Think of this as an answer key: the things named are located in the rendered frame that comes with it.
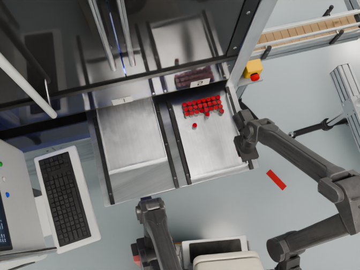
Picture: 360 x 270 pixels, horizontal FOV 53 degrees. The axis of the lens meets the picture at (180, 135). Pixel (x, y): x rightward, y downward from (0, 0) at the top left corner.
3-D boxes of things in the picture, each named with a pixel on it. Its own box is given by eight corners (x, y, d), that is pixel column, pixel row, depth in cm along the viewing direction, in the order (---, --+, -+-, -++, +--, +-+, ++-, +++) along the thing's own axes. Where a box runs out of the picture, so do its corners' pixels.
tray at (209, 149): (172, 107, 168) (172, 104, 164) (226, 95, 170) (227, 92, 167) (190, 178, 160) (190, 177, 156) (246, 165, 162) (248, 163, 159)
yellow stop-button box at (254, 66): (240, 65, 166) (243, 58, 159) (254, 61, 167) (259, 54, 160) (245, 80, 164) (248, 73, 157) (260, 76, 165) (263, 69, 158)
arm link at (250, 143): (247, 144, 122) (263, 139, 123) (239, 126, 125) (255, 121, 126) (244, 151, 129) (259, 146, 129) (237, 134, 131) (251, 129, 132)
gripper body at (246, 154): (249, 134, 138) (253, 126, 131) (258, 158, 134) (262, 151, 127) (233, 138, 137) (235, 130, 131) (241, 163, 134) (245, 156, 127)
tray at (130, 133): (94, 101, 167) (92, 98, 164) (149, 89, 170) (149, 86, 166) (109, 172, 159) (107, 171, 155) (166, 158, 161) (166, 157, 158)
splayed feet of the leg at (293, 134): (285, 132, 259) (292, 126, 246) (350, 115, 264) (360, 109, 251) (289, 142, 257) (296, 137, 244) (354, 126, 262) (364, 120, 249)
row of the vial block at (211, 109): (183, 115, 167) (184, 112, 162) (220, 106, 168) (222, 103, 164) (184, 119, 166) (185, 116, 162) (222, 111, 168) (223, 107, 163)
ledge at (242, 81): (229, 61, 177) (229, 59, 175) (254, 55, 178) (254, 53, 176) (237, 87, 174) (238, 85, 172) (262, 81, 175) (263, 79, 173)
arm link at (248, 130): (251, 133, 117) (273, 127, 120) (237, 103, 121) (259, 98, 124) (237, 148, 127) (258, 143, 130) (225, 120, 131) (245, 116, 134)
